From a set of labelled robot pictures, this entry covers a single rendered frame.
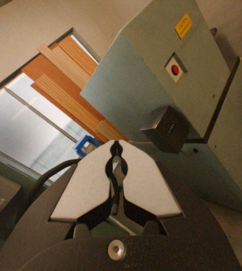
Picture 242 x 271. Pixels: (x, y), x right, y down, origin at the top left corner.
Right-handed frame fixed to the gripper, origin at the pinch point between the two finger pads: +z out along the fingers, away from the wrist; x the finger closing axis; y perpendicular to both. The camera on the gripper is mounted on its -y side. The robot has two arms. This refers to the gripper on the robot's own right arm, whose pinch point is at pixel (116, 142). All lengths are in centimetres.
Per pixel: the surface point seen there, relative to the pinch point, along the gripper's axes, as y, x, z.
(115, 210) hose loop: 49, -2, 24
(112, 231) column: 57, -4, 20
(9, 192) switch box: 23.4, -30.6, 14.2
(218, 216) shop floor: 103, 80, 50
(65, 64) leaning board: -10, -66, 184
